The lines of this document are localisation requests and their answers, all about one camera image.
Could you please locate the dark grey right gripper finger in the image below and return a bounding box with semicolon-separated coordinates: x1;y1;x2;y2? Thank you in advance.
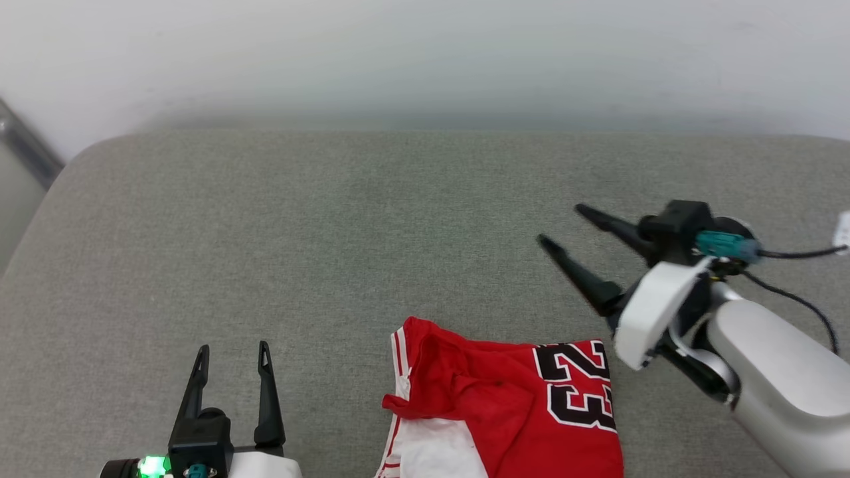
574;204;655;259
536;234;625;317

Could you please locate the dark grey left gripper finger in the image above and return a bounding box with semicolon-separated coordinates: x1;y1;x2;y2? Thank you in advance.
254;341;287;447
169;345;211;437

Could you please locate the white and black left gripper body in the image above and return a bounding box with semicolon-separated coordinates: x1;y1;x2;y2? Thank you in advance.
228;445;303;478

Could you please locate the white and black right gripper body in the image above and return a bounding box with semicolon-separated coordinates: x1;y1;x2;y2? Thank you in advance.
614;259;712;371

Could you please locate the red Bulls 23 jersey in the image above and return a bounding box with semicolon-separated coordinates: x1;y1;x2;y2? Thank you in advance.
375;317;626;478

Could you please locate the thin black cable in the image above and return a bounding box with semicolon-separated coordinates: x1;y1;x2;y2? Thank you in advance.
736;268;839;357

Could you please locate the grey wall trim strip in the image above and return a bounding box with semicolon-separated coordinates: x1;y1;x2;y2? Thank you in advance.
0;98;66;191

